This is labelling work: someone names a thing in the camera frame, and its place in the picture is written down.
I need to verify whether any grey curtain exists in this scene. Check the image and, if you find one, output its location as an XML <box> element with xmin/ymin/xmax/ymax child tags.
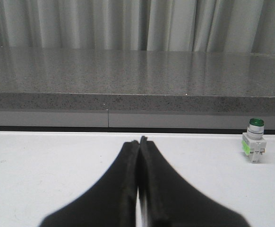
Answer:
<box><xmin>0</xmin><ymin>0</ymin><xmax>275</xmax><ymax>53</ymax></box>

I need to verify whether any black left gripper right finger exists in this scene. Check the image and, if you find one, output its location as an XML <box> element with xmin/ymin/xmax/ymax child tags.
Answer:
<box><xmin>138</xmin><ymin>136</ymin><xmax>249</xmax><ymax>227</ymax></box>

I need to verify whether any green push button switch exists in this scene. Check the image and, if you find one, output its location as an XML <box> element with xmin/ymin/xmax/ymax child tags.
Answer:
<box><xmin>242</xmin><ymin>118</ymin><xmax>266</xmax><ymax>163</ymax></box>

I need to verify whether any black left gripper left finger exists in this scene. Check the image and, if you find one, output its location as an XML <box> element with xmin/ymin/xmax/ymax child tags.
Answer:
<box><xmin>41</xmin><ymin>140</ymin><xmax>139</xmax><ymax>227</ymax></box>

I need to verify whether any grey stone counter ledge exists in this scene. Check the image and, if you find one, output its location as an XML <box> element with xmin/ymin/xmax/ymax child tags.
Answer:
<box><xmin>0</xmin><ymin>47</ymin><xmax>275</xmax><ymax>132</ymax></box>

